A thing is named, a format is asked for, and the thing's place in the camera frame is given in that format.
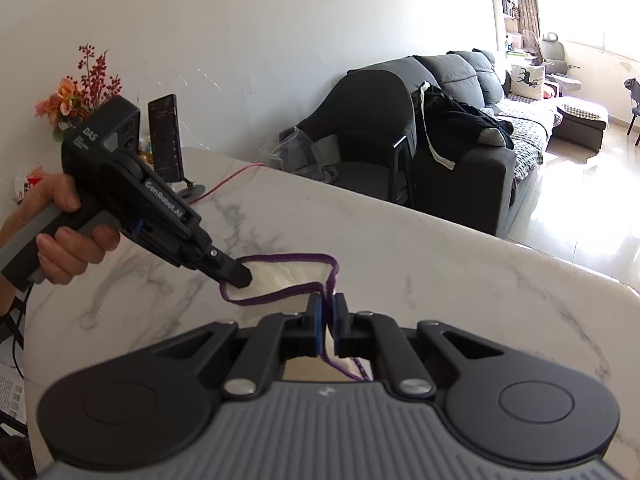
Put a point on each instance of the orange and red flower bouquet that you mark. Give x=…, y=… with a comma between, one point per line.
x=75, y=95

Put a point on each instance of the patterned sofa blanket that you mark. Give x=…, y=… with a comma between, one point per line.
x=530, y=135

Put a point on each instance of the white towel with purple edge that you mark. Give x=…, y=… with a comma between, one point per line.
x=285, y=275

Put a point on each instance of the grey wooden-legged chair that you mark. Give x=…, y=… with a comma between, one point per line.
x=634, y=105

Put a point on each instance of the person's left hand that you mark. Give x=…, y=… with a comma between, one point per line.
x=75, y=255

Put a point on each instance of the black round phone stand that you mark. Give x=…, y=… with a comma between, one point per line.
x=190, y=191

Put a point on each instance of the white bookshelf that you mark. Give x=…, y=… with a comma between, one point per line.
x=502, y=5

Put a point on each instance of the white paper sheets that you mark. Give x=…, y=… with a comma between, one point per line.
x=11, y=390

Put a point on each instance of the light grey office chair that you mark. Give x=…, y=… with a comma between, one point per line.
x=557, y=62

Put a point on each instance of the dark grey sofa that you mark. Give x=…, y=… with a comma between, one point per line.
x=470, y=185

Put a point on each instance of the black dining chair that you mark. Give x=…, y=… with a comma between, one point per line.
x=365, y=125

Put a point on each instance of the person's left forearm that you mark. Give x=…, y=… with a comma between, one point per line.
x=7, y=234

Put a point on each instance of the clear plastic bag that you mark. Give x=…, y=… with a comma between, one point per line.
x=305, y=152

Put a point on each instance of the black smartphone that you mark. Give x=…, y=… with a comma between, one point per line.
x=166, y=137

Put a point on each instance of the white deer print pillow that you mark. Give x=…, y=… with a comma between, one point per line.
x=527, y=81

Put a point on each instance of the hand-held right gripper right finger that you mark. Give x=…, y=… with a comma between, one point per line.
x=344, y=330

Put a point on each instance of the dark ottoman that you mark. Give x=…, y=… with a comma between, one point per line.
x=582, y=122

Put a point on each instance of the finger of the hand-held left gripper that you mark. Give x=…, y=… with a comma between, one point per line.
x=227, y=270

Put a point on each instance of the red and white packet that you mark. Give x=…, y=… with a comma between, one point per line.
x=27, y=187

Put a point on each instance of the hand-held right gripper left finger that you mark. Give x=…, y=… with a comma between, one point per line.
x=318, y=330

